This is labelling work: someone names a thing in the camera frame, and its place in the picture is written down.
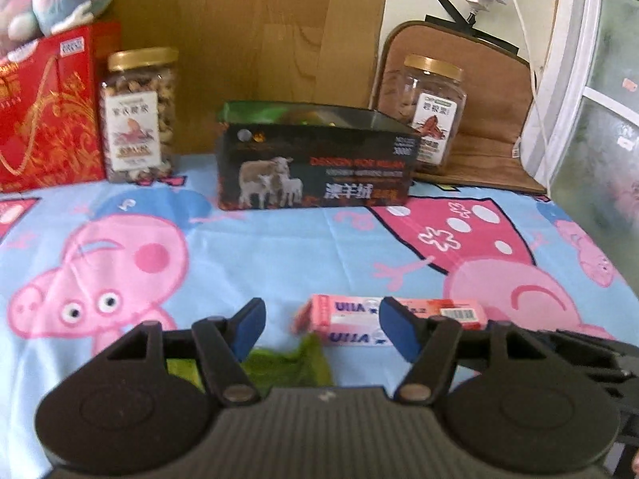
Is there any white window frame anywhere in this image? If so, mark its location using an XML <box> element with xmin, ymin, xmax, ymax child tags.
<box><xmin>519</xmin><ymin>0</ymin><xmax>639</xmax><ymax>280</ymax></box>

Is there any black tape strip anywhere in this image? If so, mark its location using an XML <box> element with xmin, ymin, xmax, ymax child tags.
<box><xmin>434</xmin><ymin>0</ymin><xmax>462</xmax><ymax>23</ymax></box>

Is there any pink and blue plush toy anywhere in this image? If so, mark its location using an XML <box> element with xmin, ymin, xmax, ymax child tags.
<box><xmin>0</xmin><ymin>0</ymin><xmax>121</xmax><ymax>53</ymax></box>

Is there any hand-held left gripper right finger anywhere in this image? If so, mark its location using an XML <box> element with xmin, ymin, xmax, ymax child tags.
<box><xmin>379</xmin><ymin>297</ymin><xmax>537</xmax><ymax>405</ymax></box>

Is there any printed cartoon pig blanket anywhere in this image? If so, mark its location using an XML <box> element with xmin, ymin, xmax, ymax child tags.
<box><xmin>0</xmin><ymin>152</ymin><xmax>639</xmax><ymax>385</ymax></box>

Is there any pink snack box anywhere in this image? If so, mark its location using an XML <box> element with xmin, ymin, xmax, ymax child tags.
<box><xmin>292</xmin><ymin>294</ymin><xmax>485</xmax><ymax>347</ymax></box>

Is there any brown cushion pad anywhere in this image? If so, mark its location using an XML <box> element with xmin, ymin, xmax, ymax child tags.
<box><xmin>369</xmin><ymin>20</ymin><xmax>547</xmax><ymax>195</ymax></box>

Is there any green snack packet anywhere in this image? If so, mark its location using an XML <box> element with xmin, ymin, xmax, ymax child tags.
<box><xmin>167</xmin><ymin>333</ymin><xmax>333</xmax><ymax>390</ymax></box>

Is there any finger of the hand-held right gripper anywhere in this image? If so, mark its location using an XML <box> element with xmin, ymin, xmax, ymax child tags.
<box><xmin>543</xmin><ymin>329</ymin><xmax>632</xmax><ymax>376</ymax></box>

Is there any white cable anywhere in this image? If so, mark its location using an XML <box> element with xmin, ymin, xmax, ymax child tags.
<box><xmin>502</xmin><ymin>0</ymin><xmax>546</xmax><ymax>180</ymax></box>

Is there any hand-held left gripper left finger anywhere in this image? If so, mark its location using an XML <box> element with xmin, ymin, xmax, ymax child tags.
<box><xmin>107</xmin><ymin>297</ymin><xmax>266</xmax><ymax>405</ymax></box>

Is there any brown cardboard box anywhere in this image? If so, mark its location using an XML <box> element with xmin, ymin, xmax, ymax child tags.
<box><xmin>107</xmin><ymin>0</ymin><xmax>395</xmax><ymax>155</ymax></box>

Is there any red gift box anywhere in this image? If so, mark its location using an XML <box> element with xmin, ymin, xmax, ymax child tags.
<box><xmin>0</xmin><ymin>21</ymin><xmax>123</xmax><ymax>194</ymax></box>

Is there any black box with sheep print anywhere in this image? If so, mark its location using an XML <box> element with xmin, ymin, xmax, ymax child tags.
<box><xmin>216</xmin><ymin>101</ymin><xmax>423</xmax><ymax>212</ymax></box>

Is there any nut jar with gold lid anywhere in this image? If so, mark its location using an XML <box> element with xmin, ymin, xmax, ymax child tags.
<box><xmin>377</xmin><ymin>54</ymin><xmax>467</xmax><ymax>176</ymax></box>
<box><xmin>100</xmin><ymin>47</ymin><xmax>179</xmax><ymax>184</ymax></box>

